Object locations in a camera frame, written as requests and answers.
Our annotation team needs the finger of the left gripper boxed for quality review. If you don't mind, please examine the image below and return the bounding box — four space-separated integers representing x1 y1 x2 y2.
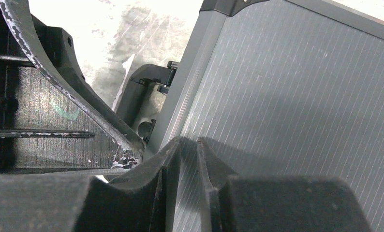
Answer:
0 0 145 174

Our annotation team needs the black poker chip case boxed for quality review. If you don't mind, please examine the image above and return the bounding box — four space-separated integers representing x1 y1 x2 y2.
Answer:
148 0 384 232

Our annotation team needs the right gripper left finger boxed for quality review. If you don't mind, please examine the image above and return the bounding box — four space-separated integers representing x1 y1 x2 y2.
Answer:
0 137 182 232

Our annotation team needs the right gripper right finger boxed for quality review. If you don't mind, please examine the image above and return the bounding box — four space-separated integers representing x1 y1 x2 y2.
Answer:
197 138 371 232

